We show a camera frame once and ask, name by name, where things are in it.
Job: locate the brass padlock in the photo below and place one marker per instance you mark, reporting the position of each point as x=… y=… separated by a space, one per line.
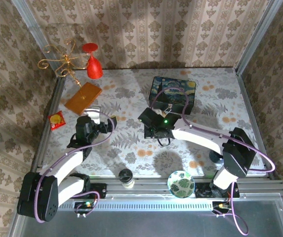
x=168 y=108

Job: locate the starry night painted box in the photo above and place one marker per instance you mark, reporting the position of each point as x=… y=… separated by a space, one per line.
x=174 y=91

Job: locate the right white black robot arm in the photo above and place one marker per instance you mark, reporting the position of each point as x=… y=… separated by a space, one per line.
x=195 y=135

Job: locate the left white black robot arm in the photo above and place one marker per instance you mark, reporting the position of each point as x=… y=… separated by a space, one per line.
x=69 y=163

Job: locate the floral fern table mat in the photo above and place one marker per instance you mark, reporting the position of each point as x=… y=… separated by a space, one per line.
x=141 y=148

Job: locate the red yellow snack packet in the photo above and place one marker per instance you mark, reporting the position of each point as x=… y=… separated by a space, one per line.
x=56 y=120

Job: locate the glass jar black lid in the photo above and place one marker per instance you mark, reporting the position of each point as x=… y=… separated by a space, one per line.
x=126 y=178

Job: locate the red wine glass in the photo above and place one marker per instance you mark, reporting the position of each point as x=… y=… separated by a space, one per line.
x=93 y=66

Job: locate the dark blue cup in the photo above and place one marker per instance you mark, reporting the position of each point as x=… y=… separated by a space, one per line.
x=214 y=156

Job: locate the leaf pattern bowl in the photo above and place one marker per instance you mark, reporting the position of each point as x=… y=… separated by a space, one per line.
x=180 y=184

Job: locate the left small controller board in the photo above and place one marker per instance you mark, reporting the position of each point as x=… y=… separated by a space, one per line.
x=84 y=206

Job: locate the small controller board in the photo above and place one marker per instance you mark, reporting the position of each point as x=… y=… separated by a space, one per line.
x=221 y=206
x=84 y=206

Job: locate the right small controller board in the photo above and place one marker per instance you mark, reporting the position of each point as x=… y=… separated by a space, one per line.
x=221 y=206

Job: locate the aluminium side rail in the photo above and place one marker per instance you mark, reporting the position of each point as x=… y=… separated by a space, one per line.
x=254 y=123
x=42 y=140

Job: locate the aluminium frame cross rail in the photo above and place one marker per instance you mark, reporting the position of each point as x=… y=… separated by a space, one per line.
x=151 y=187

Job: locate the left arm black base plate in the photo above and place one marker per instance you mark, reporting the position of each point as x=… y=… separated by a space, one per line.
x=99 y=190

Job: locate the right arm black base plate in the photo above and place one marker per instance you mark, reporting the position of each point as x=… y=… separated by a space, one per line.
x=201 y=192

